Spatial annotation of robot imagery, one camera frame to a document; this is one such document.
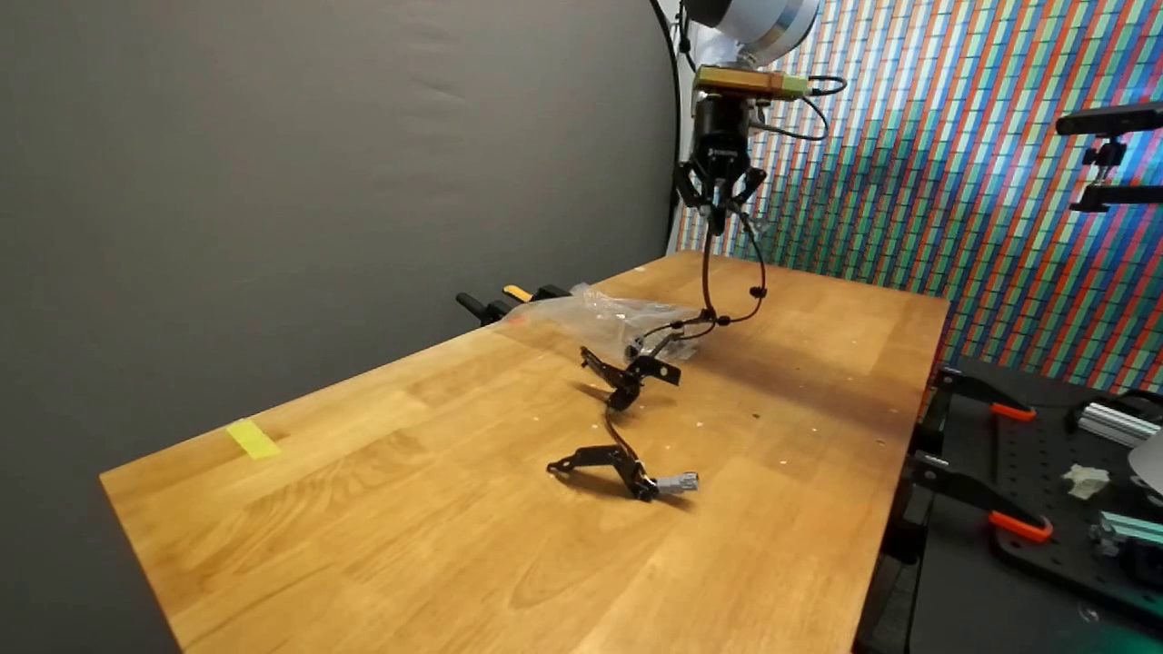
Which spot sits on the tan wrist camera bar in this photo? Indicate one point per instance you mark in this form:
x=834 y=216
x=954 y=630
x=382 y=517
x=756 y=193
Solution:
x=746 y=82

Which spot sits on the clear plastic bag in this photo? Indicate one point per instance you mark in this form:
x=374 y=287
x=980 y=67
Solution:
x=593 y=309

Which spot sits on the black perforated board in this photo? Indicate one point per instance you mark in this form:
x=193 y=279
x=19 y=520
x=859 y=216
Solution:
x=1039 y=472

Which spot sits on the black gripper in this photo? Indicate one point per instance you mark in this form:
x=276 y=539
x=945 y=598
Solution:
x=727 y=126

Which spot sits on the white rectangular block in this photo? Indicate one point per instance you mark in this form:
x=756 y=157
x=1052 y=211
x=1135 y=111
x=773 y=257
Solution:
x=1112 y=424

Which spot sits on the crumpled white green item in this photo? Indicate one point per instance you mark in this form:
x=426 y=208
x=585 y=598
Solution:
x=1083 y=482

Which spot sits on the black and yellow clamp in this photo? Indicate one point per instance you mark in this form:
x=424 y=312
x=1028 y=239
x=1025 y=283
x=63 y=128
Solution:
x=481 y=305

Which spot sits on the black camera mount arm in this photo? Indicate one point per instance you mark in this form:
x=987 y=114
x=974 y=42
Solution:
x=1120 y=120

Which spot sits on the white round disc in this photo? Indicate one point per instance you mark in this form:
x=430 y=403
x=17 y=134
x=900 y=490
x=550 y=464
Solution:
x=1151 y=465

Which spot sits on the shimmering striped backdrop panel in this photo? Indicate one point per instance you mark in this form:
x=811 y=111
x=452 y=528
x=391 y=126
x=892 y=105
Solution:
x=969 y=182

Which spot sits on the grey fabric backdrop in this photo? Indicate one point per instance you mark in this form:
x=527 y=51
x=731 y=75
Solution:
x=304 y=182

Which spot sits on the yellow tape piece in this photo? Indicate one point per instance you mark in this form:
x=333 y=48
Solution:
x=250 y=437

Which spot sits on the teal metal bar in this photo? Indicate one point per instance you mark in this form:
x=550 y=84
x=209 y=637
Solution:
x=1132 y=528

